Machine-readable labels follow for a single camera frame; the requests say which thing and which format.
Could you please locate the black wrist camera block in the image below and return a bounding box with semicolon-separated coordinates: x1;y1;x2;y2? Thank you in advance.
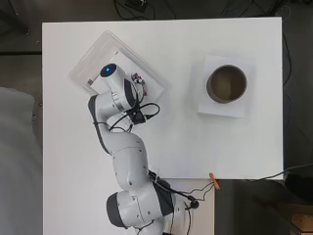
129;109;149;126

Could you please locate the black table-edge cable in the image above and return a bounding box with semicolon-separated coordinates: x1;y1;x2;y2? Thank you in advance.
246;163;313;183

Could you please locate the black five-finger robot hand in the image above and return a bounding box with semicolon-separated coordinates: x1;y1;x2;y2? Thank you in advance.
130;71;149;98

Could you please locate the brown round tub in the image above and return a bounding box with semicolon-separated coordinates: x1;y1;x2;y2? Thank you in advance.
205;64;248;105

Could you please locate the black base cable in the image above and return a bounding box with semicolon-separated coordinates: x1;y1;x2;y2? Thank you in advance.
148;169;217;211

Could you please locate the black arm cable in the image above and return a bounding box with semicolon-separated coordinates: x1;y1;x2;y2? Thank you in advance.
93;102;161;133

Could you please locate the orange clamp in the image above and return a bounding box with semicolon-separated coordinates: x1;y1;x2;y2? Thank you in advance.
208;172;221;191

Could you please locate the white flat box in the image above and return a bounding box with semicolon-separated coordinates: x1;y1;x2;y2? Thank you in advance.
197;54;257;119

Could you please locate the clear plastic box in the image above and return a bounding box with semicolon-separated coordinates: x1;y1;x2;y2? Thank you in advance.
67;30;172;104

